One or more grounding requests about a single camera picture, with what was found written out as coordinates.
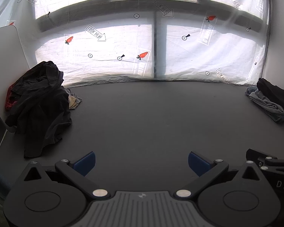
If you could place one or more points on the grey folded garment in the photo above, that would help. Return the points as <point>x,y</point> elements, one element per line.
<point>269,107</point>

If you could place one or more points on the red checkered shirt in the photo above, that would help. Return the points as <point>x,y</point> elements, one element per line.
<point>9,99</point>

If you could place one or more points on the black folded garment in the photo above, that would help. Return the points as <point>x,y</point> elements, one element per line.
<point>273,93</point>

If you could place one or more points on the white partition board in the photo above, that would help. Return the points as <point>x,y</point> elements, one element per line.
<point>7,59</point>

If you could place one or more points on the black elastic waist pants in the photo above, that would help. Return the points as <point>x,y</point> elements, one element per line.
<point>41,123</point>

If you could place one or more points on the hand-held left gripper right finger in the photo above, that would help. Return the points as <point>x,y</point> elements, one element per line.
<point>198,163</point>

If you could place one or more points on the grey crumpled garment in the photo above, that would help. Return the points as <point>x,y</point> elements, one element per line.
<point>77,98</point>

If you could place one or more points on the beige garment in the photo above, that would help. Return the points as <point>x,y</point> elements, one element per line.
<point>72,102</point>

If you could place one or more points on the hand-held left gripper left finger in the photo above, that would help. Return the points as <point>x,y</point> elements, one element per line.
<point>85,163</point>

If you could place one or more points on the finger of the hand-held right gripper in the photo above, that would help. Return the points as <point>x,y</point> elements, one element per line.
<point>256,155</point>

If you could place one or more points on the blue denim garment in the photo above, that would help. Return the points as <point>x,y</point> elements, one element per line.
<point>250,90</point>

